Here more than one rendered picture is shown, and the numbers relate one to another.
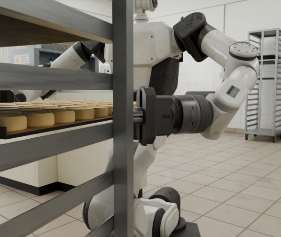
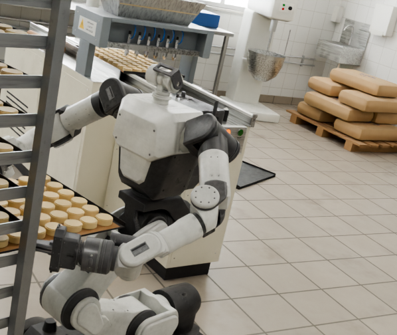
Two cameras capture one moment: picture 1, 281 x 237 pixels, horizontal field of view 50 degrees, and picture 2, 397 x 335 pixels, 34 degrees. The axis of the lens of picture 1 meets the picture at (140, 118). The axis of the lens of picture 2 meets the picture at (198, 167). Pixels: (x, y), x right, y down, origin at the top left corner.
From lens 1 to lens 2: 1.25 m
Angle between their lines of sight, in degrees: 20
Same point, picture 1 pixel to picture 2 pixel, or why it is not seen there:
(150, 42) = (152, 135)
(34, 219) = not seen: outside the picture
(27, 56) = (93, 24)
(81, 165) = not seen: hidden behind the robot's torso
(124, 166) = (18, 287)
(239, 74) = (178, 225)
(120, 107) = (22, 246)
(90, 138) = not seen: outside the picture
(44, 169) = (86, 191)
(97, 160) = not seen: hidden behind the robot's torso
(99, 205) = (54, 291)
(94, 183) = not seen: outside the picture
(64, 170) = (112, 199)
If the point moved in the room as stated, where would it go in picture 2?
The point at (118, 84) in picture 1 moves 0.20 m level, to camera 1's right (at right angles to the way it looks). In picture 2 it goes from (23, 229) to (96, 256)
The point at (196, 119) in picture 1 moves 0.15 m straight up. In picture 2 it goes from (93, 265) to (103, 211)
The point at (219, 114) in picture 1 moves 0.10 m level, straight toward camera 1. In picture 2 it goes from (117, 266) to (90, 278)
